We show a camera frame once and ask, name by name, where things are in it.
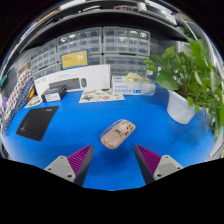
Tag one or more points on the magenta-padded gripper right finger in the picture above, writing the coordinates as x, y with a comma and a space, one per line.
160, 165

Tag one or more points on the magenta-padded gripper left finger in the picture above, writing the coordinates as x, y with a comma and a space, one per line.
68, 166

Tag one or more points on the black mouse pad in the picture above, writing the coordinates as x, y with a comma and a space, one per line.
36, 122

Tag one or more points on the green plant in white pot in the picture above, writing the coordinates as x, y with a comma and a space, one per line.
181, 106

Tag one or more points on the colourful sticker sheet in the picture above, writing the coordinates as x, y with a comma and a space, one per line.
33, 102
100, 96

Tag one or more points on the small black product box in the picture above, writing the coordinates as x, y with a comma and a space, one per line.
53, 93

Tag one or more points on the navy white-dotted cloth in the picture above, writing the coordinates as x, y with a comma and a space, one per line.
15, 108

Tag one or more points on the white and blue glove box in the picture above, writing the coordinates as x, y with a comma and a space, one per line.
133, 88

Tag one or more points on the small yellow-orange tool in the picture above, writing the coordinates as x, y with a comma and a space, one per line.
31, 93

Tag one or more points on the cream disposable glove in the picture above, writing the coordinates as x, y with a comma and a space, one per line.
131, 77

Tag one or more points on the white keyboard packaging box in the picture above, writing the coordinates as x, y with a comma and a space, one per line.
95, 76

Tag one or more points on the grey small-parts drawer cabinet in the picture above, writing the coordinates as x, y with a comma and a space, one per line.
80, 40
125, 64
44, 55
46, 71
126, 40
95, 59

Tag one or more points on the beige storage basket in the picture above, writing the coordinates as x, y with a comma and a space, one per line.
24, 69

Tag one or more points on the dark overhead shelf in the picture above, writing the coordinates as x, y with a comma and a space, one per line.
100, 16

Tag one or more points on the yellow box with blue frame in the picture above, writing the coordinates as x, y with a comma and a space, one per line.
75, 59

